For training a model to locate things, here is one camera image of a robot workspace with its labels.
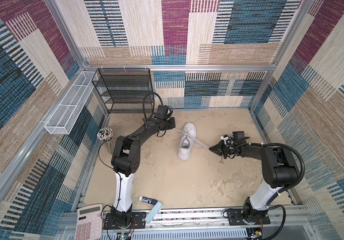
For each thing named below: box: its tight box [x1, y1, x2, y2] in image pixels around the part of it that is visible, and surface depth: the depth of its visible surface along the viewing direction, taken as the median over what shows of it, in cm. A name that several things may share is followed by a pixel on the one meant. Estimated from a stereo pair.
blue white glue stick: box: [139, 196, 158, 205], surface depth 79 cm
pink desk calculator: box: [75, 204, 103, 240], surface depth 73 cm
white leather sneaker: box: [178, 122, 197, 161], surface depth 95 cm
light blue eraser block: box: [145, 201, 163, 223], surface depth 74 cm
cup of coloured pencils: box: [96, 127, 115, 155], surface depth 86 cm
